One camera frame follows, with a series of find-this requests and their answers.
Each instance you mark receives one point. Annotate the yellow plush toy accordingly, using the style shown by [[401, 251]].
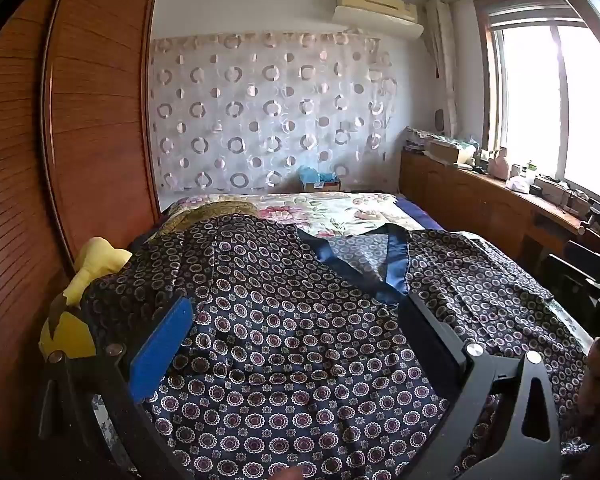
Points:
[[97, 265]]

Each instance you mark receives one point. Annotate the olive patterned pillow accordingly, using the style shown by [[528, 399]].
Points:
[[215, 210]]

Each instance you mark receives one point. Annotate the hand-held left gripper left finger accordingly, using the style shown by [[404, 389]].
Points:
[[162, 345]]

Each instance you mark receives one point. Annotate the flat cardboard box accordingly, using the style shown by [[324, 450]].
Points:
[[450, 152]]

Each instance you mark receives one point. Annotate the white plastic bag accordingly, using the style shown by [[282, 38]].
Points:
[[520, 184]]

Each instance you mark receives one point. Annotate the blue floral bed sheet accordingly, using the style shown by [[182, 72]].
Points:
[[572, 327]]

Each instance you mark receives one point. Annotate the window curtain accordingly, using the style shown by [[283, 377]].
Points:
[[444, 60]]

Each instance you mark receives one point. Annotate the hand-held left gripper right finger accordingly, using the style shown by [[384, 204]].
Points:
[[440, 330]]

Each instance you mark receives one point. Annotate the navy bed sheet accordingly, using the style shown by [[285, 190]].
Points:
[[420, 215]]

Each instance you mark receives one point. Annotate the wooden wardrobe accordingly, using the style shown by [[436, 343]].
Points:
[[95, 110]]

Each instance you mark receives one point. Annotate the cardboard box with blue bags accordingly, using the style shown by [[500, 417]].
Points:
[[320, 180]]

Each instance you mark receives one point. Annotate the beige air conditioner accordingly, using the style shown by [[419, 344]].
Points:
[[375, 10]]

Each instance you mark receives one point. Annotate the round wall ornament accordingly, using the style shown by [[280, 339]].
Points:
[[439, 119]]

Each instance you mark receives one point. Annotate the pink bottle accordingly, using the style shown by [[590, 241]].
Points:
[[501, 164]]

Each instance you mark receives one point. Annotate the wooden cabinet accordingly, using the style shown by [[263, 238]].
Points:
[[470, 205]]

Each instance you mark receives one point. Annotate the window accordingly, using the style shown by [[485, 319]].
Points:
[[570, 100]]

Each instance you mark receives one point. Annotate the circle patterned wall curtain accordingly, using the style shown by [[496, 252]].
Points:
[[275, 110]]

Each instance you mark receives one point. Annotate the navy patterned satin pajama top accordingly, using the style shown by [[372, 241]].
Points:
[[290, 320]]

